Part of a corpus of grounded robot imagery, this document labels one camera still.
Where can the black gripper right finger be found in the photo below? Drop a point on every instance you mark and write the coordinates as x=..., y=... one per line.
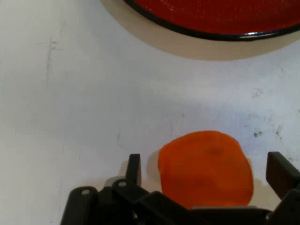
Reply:
x=281, y=171

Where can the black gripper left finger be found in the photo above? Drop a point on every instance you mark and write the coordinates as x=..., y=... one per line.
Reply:
x=133, y=168

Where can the orange toy fruit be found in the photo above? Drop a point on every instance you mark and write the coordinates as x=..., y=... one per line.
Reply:
x=204, y=168

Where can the red plate with black rim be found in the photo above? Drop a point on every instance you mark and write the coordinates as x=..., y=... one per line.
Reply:
x=211, y=14

